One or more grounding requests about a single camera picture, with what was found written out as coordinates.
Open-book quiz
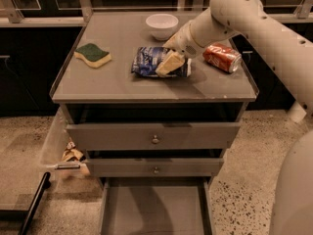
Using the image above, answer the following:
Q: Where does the clear plastic bin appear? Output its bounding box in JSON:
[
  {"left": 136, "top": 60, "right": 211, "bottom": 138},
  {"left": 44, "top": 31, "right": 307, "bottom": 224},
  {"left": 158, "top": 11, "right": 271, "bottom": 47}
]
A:
[{"left": 39, "top": 109, "right": 90, "bottom": 179}]

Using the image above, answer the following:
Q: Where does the grey drawer cabinet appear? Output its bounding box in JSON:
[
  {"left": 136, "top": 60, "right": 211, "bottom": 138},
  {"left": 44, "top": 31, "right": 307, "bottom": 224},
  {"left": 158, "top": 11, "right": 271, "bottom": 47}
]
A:
[{"left": 49, "top": 11, "right": 260, "bottom": 235}]

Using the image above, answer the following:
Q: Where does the grey middle drawer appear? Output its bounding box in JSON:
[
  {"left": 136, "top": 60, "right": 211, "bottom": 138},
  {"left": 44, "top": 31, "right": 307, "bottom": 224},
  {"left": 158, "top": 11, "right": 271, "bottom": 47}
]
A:
[{"left": 86, "top": 158, "right": 224, "bottom": 177}]

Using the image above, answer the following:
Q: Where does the crumpled snack wrapper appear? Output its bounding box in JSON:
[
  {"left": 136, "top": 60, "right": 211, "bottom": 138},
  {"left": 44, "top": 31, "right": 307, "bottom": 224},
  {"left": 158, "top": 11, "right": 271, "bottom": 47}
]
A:
[{"left": 62, "top": 141, "right": 85, "bottom": 162}]

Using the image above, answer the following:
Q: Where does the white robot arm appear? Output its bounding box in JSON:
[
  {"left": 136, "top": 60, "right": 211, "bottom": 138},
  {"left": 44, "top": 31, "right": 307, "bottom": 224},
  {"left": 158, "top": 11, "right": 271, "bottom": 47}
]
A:
[{"left": 156, "top": 0, "right": 313, "bottom": 235}]

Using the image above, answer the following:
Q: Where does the grey bottom drawer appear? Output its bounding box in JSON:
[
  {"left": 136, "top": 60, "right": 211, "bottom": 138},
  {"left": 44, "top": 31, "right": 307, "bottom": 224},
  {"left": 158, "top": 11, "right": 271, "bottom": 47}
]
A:
[{"left": 98, "top": 177, "right": 216, "bottom": 235}]

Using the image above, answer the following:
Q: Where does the green yellow sponge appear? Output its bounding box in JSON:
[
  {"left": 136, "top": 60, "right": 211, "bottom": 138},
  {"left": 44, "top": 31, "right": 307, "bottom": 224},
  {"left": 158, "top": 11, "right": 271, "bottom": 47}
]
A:
[{"left": 74, "top": 43, "right": 112, "bottom": 69}]

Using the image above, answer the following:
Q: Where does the grey drawer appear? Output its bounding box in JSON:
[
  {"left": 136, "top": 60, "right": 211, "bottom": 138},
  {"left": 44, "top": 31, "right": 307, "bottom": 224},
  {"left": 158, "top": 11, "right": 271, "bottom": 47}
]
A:
[
  {"left": 98, "top": 177, "right": 216, "bottom": 235},
  {"left": 86, "top": 158, "right": 224, "bottom": 177},
  {"left": 67, "top": 122, "right": 240, "bottom": 151}
]

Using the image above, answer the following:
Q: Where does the blue chip bag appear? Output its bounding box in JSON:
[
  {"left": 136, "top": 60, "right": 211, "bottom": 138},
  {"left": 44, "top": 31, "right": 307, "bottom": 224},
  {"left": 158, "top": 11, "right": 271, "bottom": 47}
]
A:
[{"left": 131, "top": 47, "right": 192, "bottom": 77}]

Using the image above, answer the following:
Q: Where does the black bar handle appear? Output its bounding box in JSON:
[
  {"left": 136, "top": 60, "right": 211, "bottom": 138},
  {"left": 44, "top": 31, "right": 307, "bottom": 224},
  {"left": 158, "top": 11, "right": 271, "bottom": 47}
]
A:
[{"left": 18, "top": 172, "right": 51, "bottom": 235}]

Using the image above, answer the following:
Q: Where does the red soda can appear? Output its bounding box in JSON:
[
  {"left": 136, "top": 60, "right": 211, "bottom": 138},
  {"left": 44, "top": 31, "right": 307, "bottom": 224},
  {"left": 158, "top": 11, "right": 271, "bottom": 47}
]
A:
[{"left": 202, "top": 43, "right": 242, "bottom": 73}]

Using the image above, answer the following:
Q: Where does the grey top drawer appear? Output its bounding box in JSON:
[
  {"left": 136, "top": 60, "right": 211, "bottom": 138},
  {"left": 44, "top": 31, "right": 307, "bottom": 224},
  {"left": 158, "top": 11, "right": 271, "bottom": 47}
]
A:
[{"left": 67, "top": 122, "right": 240, "bottom": 151}]

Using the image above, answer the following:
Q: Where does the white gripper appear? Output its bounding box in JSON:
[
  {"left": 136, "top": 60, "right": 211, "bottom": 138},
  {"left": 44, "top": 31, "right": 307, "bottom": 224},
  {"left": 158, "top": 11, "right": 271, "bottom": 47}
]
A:
[{"left": 156, "top": 20, "right": 203, "bottom": 76}]

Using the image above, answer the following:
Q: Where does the metal railing frame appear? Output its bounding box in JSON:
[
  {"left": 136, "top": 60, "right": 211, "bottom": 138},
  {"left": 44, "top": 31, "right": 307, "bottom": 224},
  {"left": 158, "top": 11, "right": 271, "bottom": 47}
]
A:
[{"left": 0, "top": 0, "right": 313, "bottom": 28}]

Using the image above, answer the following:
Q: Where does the white ceramic bowl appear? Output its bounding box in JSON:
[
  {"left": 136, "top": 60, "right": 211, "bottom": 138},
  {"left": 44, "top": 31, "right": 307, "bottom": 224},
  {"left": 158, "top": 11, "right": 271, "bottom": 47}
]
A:
[{"left": 146, "top": 14, "right": 179, "bottom": 40}]

